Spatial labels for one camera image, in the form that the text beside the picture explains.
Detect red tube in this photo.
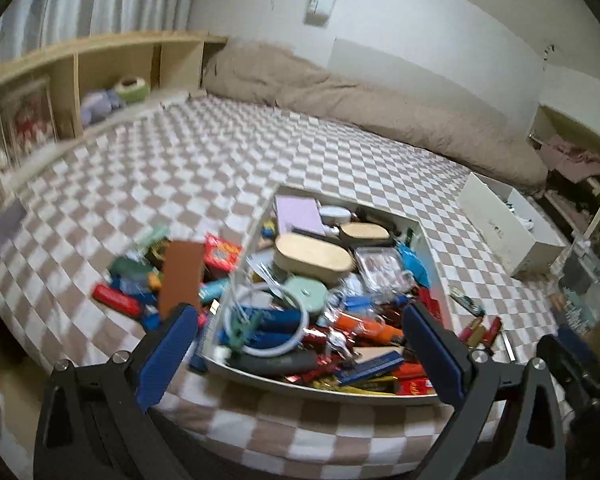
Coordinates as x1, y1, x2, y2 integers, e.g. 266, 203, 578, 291
92, 284, 143, 317

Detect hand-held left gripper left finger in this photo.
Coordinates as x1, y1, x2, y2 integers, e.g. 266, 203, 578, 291
34, 302, 199, 480

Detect grey curtain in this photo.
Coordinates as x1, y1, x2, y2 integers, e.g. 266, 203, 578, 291
0, 0, 203, 61

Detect white cardboard box container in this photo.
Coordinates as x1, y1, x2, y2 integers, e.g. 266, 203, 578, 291
200, 185, 456, 406

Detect green circuit board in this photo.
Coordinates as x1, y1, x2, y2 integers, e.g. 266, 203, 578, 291
449, 290, 486, 316

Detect grey notebook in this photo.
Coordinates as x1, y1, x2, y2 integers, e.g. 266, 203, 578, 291
0, 197, 28, 268

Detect navy blue long box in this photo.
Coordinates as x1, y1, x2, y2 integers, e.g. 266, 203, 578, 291
189, 327, 216, 373

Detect beige comforter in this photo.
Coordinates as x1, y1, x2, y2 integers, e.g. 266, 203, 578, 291
202, 40, 548, 191

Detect black foam grip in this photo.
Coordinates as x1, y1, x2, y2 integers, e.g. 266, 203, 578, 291
227, 350, 320, 376

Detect purple sticky note pad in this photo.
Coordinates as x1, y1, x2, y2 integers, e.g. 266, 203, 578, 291
274, 194, 326, 236

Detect orange tube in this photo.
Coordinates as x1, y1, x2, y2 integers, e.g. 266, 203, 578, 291
330, 312, 403, 343

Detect dark green flat box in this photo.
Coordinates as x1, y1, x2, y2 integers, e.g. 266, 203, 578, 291
109, 257, 148, 276

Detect purple plush toy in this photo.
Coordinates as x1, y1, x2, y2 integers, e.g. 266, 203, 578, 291
80, 89, 126, 123

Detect checkered bed sheet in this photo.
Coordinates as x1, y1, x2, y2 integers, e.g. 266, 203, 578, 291
0, 95, 576, 478

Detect doll in clear case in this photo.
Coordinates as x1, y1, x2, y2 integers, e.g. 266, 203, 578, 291
0, 77, 58, 161

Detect mint green round case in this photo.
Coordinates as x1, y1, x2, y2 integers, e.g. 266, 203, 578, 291
284, 277, 328, 316

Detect clear plastic bin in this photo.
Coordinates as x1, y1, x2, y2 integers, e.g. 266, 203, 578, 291
550, 240, 600, 331

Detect teal tube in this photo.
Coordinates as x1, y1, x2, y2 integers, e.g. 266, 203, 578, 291
199, 280, 231, 303

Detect blue plastic packet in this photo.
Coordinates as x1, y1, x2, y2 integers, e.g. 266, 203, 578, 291
397, 242, 431, 286

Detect white round tape case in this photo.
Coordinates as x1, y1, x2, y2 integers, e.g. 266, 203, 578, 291
320, 206, 353, 226

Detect pink clothes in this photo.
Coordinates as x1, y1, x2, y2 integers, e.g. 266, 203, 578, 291
542, 135, 600, 181

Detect round black tin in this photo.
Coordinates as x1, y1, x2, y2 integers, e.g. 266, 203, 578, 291
145, 242, 171, 266

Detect large oval wooden-lid box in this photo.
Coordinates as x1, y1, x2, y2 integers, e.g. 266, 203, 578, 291
274, 234, 355, 278

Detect clear plastic case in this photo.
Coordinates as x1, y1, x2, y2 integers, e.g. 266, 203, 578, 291
354, 247, 413, 293

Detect red snack packet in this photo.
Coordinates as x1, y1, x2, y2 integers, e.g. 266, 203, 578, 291
203, 232, 243, 281

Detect blue tube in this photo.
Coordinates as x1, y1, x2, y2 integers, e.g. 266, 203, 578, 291
240, 309, 303, 336

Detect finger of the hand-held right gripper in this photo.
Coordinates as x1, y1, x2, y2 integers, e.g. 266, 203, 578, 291
557, 327, 600, 367
536, 334, 591, 403

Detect wooden bedside shelf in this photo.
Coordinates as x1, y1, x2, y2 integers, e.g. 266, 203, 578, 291
0, 30, 228, 186

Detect mint green small box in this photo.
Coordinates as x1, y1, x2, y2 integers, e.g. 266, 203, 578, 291
135, 225, 171, 256

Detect pile of cosmetic tubes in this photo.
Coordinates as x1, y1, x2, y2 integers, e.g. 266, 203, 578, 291
457, 315, 516, 361

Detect white plastic ring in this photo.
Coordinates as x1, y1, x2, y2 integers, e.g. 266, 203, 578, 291
225, 282, 311, 358

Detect wardrobe shelf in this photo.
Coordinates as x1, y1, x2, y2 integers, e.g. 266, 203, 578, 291
527, 102, 600, 241

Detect green plush toy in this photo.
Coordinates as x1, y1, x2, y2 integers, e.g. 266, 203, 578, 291
112, 76, 151, 106

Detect small oval wooden-lid box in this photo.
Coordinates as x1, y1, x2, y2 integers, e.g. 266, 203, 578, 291
339, 222, 393, 247

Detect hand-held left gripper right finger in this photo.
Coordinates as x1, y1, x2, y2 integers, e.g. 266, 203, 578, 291
401, 301, 567, 480

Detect white shoe box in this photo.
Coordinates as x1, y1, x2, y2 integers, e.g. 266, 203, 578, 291
455, 171, 568, 279

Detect brown leather case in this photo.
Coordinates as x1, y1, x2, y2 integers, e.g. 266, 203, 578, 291
159, 240, 206, 321

